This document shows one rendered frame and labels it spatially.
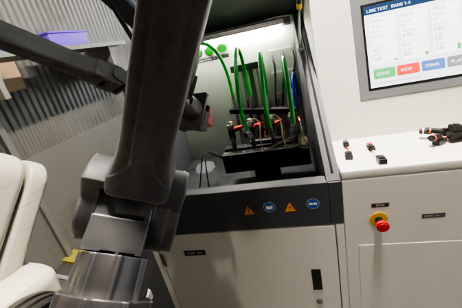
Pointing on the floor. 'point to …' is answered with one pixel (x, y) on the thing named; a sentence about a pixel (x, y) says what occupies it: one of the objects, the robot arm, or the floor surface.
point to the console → (431, 272)
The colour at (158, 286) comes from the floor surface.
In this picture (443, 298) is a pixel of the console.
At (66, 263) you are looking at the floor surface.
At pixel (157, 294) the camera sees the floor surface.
